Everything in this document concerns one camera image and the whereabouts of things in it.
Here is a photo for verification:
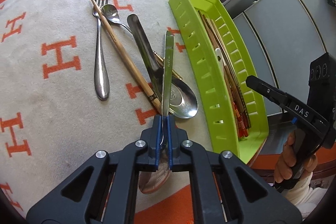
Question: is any silver fork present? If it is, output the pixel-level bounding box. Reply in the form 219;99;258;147
92;0;110;101

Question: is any white orange H blanket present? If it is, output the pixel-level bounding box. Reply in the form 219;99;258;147
0;0;214;224

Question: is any green plastic utensil tray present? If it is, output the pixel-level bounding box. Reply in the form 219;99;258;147
169;0;269;164

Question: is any operator right hand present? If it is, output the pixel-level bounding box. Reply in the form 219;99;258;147
274;132;318;183

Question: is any grey refrigerator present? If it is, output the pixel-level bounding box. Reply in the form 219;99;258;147
234;0;335;102

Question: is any cream chopstick striped end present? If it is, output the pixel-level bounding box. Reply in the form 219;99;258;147
207;19;251;138

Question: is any brown wooden chopstick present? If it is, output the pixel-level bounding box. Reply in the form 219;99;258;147
198;10;248;139

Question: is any large steel spoon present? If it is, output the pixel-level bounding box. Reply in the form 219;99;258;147
127;14;198;119

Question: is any green handled spoon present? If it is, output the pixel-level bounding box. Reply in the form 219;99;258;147
138;31;174;194

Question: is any white ceramic spoon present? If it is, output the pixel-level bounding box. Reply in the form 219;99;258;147
215;48;224;75

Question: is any bamboo chopstick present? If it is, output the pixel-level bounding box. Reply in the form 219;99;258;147
90;0;161;114

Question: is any small spoon gold handle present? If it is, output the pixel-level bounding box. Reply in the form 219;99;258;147
101;3;184;81

